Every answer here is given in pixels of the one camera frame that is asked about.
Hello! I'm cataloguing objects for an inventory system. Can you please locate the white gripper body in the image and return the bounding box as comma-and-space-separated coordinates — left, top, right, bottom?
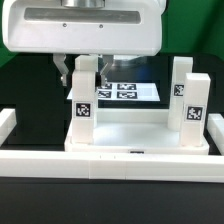
2, 0, 167, 56

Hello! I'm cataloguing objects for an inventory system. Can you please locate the white right fence block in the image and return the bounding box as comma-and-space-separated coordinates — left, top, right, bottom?
207, 113, 224, 156

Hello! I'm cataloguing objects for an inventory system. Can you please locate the white front fence bar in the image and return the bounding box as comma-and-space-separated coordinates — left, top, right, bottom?
0, 150, 224, 183

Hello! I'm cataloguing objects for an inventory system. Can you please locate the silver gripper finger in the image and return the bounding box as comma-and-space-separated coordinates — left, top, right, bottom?
95, 55, 113, 87

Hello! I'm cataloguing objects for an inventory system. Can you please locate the white fence block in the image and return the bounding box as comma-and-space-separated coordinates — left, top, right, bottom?
207, 113, 224, 156
0, 108, 17, 146

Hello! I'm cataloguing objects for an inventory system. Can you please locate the fiducial marker sheet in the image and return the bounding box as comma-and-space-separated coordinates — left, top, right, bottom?
66, 82, 161, 102

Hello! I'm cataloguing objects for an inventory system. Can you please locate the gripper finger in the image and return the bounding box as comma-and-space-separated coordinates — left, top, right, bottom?
53, 53, 69, 87

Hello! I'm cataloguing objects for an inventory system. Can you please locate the white left fence block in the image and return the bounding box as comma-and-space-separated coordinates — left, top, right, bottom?
0, 108, 17, 146

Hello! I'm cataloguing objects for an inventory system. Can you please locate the white desk top tray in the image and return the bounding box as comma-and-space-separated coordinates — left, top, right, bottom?
64, 109, 209, 155

